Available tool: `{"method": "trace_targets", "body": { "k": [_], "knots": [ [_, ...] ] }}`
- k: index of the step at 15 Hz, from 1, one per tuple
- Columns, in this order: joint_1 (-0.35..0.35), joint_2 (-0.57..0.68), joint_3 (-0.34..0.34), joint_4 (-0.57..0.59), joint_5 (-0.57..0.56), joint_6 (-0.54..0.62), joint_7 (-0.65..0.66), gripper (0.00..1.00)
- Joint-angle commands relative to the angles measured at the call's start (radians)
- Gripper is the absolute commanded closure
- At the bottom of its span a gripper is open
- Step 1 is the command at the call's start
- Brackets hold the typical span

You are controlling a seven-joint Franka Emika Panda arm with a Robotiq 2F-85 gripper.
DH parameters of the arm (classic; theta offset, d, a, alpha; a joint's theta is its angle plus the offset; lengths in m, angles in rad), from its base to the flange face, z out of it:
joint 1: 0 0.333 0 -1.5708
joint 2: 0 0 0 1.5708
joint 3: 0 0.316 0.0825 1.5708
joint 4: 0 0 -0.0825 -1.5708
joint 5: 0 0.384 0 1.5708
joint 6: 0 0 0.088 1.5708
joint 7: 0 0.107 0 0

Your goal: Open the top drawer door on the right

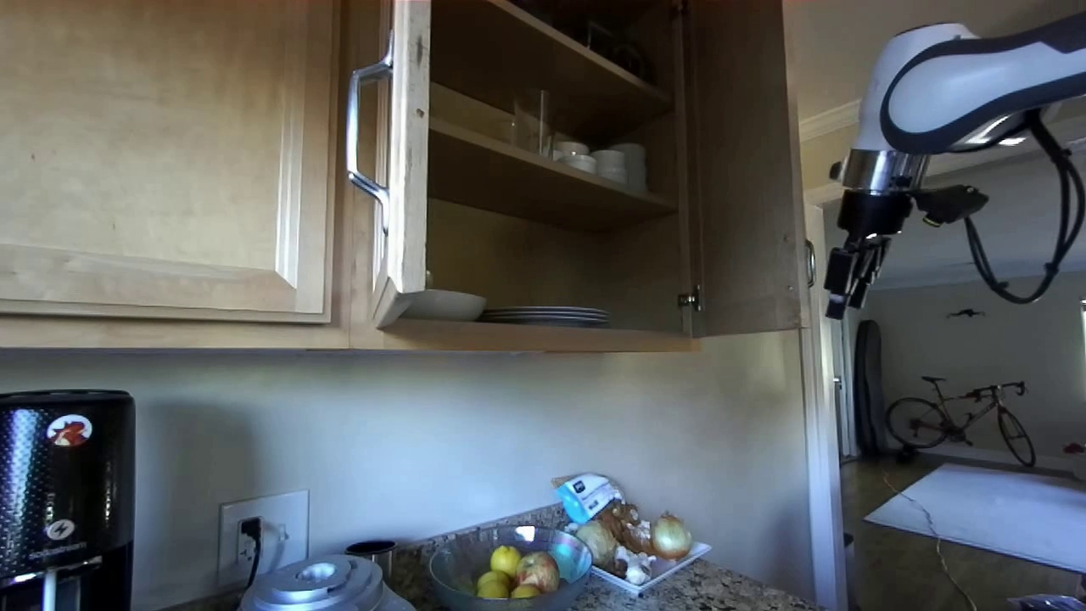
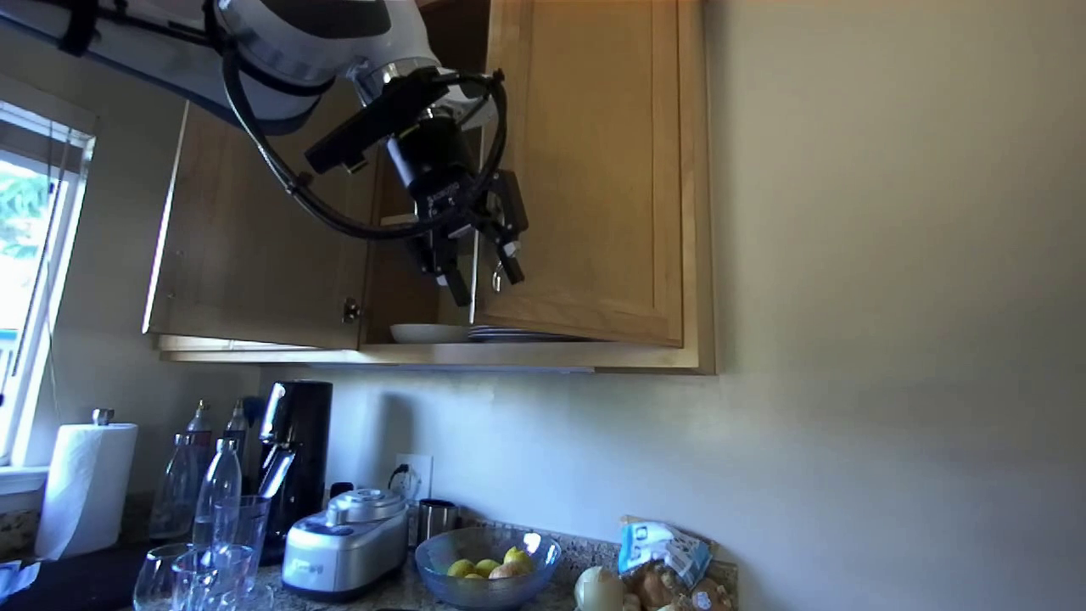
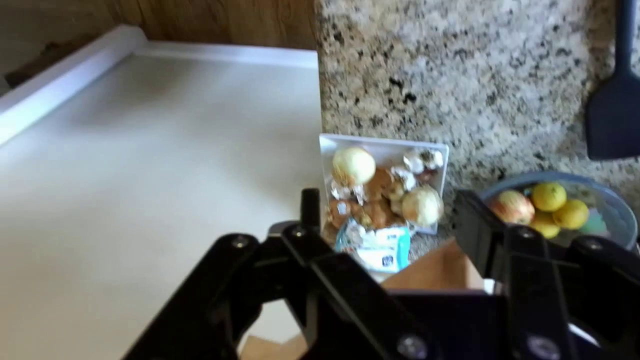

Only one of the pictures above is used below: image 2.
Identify glass bowl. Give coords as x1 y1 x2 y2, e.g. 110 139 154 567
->
410 524 566 611

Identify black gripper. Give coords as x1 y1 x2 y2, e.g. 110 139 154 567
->
379 106 532 313

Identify tall glass bottle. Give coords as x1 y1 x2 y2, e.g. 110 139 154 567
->
150 396 220 542

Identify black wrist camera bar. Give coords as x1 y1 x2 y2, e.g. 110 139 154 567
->
302 63 456 178

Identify wooden cabinet door with handle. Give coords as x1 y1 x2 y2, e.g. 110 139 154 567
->
464 0 696 351

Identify white paper towel roll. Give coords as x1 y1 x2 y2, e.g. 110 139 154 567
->
34 405 143 565

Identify colourful snack bag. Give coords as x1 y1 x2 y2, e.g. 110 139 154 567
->
616 515 739 611

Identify white wall outlet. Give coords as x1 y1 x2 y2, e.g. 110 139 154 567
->
389 449 437 509

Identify wide wooden cabinet door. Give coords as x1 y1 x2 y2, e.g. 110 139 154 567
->
139 97 379 352

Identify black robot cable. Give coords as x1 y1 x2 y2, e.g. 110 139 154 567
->
55 0 513 243

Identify yellow onion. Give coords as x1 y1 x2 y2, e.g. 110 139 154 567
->
570 565 628 611

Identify clear drinking glass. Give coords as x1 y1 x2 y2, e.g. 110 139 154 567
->
181 541 271 611

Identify clear plastic bottle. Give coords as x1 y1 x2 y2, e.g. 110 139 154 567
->
189 435 247 561

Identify clear wine glass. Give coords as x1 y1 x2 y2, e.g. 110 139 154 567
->
128 536 196 611

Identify black knife block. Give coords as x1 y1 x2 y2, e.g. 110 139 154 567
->
241 378 340 567

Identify white kitchen appliance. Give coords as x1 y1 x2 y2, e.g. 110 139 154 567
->
279 485 413 602

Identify wooden wall cabinet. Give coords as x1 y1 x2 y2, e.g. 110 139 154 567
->
154 0 719 378

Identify metal cup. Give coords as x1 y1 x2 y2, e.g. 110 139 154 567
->
409 496 470 549

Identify window with white frame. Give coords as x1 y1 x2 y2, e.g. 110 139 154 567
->
0 97 99 470

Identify metal cabinet door handle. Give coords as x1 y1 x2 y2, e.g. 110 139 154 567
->
463 221 484 330

